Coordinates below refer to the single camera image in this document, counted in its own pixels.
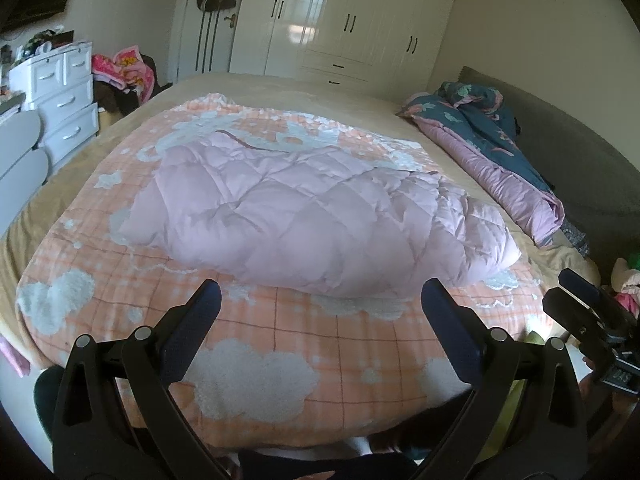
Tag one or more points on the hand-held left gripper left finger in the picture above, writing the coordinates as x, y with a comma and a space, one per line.
192, 330

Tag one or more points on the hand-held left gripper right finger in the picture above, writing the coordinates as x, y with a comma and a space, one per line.
452, 335

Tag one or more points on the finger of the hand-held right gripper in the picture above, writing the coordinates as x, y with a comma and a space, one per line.
572, 315
590, 292

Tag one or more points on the pink quilted jacket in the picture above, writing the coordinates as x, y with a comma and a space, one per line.
325, 220

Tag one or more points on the pile of colourful clothes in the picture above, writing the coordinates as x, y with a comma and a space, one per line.
627, 285

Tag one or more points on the dark clothes on chair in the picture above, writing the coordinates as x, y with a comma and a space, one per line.
115, 102

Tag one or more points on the dark patterned cloth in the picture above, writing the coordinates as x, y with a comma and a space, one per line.
575, 240

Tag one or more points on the peach plaid cloud blanket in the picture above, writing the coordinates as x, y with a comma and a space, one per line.
300, 340

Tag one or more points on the grey padded headboard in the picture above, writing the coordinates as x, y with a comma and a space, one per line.
575, 160

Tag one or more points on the dark green object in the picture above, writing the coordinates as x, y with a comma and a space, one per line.
45, 400

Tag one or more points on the pink cloth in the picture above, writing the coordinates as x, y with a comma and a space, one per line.
12, 355

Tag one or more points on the blue floral quilt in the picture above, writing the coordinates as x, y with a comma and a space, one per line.
480, 130

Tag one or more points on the white rounded chair back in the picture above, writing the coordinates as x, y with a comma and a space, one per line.
20, 175

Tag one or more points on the white chest of drawers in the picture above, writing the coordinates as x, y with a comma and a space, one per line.
65, 110

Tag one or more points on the pink printed blanket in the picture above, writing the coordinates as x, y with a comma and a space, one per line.
130, 70

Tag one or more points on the bed with beige sheet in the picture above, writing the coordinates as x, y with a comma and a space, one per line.
325, 90

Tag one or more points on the white door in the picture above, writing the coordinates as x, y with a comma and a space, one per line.
232, 45

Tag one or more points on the black box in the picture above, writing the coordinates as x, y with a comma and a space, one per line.
62, 39

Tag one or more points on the white wardrobe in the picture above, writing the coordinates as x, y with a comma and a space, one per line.
380, 10

